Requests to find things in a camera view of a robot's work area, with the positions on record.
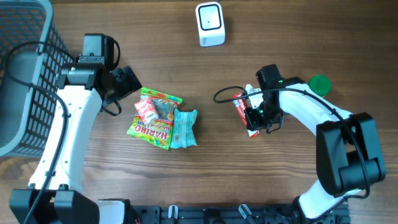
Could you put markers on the teal snack pouch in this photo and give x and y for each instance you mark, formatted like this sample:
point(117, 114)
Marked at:
point(183, 135)

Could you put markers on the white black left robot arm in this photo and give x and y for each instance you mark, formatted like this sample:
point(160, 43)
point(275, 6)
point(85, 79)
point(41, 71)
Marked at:
point(54, 192)

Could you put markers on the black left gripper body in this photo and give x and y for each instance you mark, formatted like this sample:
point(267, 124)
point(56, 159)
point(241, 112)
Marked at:
point(124, 85)

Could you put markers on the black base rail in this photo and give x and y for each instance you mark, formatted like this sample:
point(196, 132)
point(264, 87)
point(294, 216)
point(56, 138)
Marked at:
point(217, 214)

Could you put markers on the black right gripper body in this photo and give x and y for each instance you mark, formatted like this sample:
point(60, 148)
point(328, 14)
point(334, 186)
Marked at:
point(263, 116)

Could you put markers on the white barcode scanner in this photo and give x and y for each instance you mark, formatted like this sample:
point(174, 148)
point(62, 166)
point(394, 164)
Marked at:
point(210, 24)

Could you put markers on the small red candy packet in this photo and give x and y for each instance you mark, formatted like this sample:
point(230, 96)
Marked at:
point(146, 110)

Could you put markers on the dark grey plastic basket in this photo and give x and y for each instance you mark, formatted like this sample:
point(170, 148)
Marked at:
point(28, 38)

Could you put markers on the colourful candy bag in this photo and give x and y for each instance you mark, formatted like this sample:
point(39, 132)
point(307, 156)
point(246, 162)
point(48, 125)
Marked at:
point(158, 132)

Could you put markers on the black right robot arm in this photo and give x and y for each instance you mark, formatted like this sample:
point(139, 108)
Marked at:
point(349, 158)

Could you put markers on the red snack packet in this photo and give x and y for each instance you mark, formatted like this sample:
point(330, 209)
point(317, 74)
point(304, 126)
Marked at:
point(241, 106)

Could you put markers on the green lid sauce jar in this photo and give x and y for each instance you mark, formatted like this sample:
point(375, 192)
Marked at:
point(320, 84)

